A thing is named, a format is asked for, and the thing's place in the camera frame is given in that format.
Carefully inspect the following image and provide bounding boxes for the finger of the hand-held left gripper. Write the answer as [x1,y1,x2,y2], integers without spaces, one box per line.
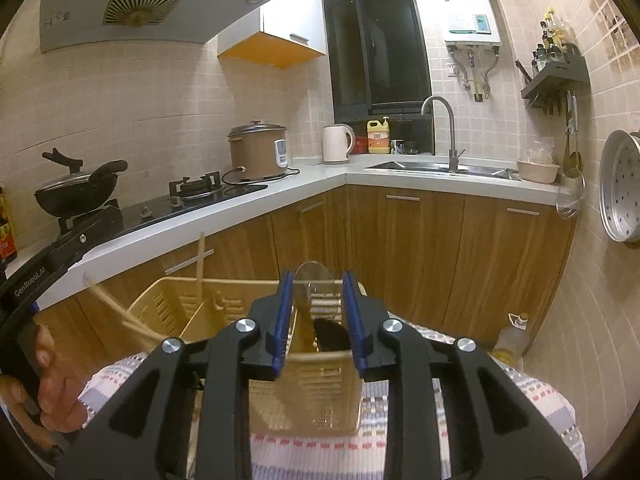
[50,206,124,281]

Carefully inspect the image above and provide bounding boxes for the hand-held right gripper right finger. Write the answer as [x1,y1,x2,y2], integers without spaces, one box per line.
[341,270,583,480]

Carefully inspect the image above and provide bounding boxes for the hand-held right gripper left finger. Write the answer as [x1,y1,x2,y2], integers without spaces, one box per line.
[55,270,296,480]

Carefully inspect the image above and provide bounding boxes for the beige plastic utensil basket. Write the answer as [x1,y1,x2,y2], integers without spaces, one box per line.
[125,276,368,438]

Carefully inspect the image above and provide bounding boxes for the person's left hand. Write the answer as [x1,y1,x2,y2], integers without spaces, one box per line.
[0,322,92,453]

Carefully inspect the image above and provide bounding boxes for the black utensil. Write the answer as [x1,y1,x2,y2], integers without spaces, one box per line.
[312,317,353,353]

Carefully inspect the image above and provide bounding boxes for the black wok with lid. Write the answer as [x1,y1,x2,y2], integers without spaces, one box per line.
[34,147,129,219]

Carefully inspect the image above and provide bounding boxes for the wooden chopstick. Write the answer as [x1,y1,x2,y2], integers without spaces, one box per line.
[81,271,153,347]

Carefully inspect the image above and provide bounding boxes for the wooden base cabinets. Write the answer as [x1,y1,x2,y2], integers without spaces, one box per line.
[35,184,577,363]

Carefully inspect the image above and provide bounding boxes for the black gas stove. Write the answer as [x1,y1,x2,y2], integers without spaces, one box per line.
[57,170,269,242]

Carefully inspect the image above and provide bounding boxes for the patterned woven cloth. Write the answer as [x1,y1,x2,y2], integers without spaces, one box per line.
[77,310,587,480]

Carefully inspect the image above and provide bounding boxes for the cooking oil bottle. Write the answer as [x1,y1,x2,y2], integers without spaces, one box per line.
[492,312,530,367]

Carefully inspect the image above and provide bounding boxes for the brown rice cooker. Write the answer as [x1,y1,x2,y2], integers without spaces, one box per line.
[227,120,291,184]

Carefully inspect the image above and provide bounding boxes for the white electric kettle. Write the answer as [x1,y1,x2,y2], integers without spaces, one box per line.
[321,124,357,165]

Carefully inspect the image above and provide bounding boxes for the steel sink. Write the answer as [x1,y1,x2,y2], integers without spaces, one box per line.
[365,160,522,182]

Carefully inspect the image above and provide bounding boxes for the yellow dish soap bottle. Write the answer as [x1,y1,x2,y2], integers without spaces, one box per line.
[366,116,392,156]

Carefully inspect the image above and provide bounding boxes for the steel faucet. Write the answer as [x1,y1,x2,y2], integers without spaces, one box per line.
[420,95,467,174]

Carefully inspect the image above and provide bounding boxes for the grey range hood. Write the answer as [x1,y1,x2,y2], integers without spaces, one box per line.
[39,0,274,54]

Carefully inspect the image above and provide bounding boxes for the beige bowl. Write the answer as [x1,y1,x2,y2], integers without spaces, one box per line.
[516,159,561,185]

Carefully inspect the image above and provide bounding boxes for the hanging steel skimmer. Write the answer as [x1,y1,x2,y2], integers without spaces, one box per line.
[556,175,586,221]

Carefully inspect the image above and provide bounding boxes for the clear plastic bag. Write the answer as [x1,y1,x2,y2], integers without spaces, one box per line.
[525,137,557,164]

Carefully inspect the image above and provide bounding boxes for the dark window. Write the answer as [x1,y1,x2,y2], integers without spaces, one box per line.
[323,0,435,157]

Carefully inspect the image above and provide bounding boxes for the water heater pipes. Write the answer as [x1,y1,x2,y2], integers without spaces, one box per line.
[447,45,502,104]

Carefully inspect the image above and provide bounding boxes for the hanging ladle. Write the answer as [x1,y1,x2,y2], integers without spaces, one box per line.
[562,89,584,179]

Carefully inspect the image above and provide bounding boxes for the round steel steamer tray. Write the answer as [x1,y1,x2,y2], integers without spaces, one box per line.
[599,129,640,249]

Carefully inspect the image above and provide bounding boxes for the white water heater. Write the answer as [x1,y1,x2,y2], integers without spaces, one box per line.
[425,0,502,53]

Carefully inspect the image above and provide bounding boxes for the row of condiment bottles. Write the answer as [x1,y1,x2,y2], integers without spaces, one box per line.
[531,7,572,74]

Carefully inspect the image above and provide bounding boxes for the black power cable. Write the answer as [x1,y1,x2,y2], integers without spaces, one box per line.
[220,165,301,190]

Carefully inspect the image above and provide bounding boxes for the white wall cabinet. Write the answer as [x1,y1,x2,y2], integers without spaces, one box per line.
[217,0,328,70]

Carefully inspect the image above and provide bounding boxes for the dark wall spice rack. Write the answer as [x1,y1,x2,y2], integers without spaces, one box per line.
[520,45,591,112]

